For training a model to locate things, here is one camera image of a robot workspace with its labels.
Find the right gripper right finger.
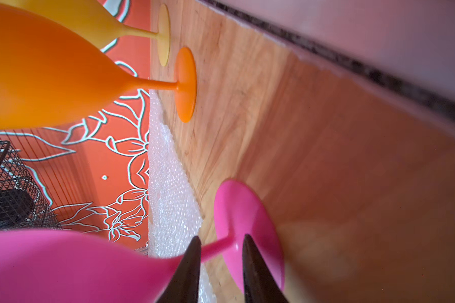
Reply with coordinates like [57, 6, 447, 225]
[242, 234, 288, 303]

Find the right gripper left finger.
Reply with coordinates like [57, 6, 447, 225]
[157, 236, 201, 302]

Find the clear bubble wrap sheet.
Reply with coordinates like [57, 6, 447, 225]
[147, 90, 217, 303]

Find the pink plastic wine glass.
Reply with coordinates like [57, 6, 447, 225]
[0, 179, 285, 302]

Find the orange plastic wine glass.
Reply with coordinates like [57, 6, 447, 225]
[0, 3, 197, 130]

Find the yellow plastic wine glass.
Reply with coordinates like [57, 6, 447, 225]
[0, 1, 171, 66]

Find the black wire wall basket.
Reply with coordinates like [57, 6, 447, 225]
[0, 138, 61, 231]

